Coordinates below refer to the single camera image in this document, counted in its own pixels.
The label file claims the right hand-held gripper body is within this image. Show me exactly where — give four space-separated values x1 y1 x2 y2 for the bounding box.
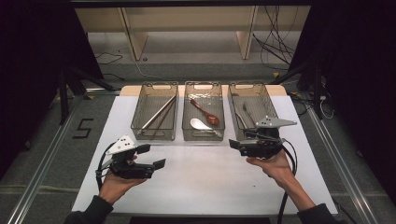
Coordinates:
238 115 298 161

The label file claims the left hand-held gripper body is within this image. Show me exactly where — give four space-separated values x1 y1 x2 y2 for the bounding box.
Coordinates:
105 134 157 180

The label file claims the brown wooden spoon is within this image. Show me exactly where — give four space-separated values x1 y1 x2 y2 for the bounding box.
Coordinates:
190 98 220 126

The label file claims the smoky clear plastic bin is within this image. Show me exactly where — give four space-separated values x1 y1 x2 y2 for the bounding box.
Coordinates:
181 80 226 142
130 81 180 142
227 81 282 142

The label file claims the white chopstick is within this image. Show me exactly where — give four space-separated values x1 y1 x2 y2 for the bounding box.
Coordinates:
137 95 177 134
138 96 177 134

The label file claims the white ceramic spoon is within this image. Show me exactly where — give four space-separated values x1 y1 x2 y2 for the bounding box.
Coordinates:
190 118 223 138

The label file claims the person's left hand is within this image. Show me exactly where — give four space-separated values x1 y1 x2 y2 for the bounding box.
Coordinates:
98 173 148 205

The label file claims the person's right hand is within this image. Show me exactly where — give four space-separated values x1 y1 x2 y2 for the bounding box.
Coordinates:
246 149 297 189

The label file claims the white table cover sheet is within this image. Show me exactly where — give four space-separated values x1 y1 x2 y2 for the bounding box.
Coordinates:
72 94 339 217

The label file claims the black metal stand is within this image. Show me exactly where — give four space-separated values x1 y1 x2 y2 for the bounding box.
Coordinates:
57 66 116 125
269 62 325 120

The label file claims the black curtain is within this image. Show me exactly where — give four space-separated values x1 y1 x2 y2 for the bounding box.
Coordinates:
289 0 396 206
0 0 104 175

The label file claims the left hand-held gripper cable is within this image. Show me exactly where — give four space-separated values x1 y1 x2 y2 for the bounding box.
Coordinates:
95 141 118 190

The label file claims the hand-held gripper cable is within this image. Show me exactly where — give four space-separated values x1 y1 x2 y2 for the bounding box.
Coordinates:
95 141 118 190
276 138 299 224

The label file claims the right hand-held gripper cable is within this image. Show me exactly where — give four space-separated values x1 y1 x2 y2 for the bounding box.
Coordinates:
276 138 299 224

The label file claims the white floor cable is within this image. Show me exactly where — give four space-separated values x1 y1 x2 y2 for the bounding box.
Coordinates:
118 49 163 80

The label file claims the aluminium floor rail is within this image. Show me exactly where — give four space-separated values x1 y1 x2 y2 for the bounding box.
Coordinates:
6 92 85 224
306 106 379 224

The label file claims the black floor cable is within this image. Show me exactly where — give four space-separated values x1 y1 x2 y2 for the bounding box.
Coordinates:
94 51 124 65

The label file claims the bundle of black floor cables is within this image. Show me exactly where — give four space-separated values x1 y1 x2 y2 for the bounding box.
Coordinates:
251 6 300 71

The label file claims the black frame bar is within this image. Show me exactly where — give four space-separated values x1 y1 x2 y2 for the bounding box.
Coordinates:
69 0 312 8

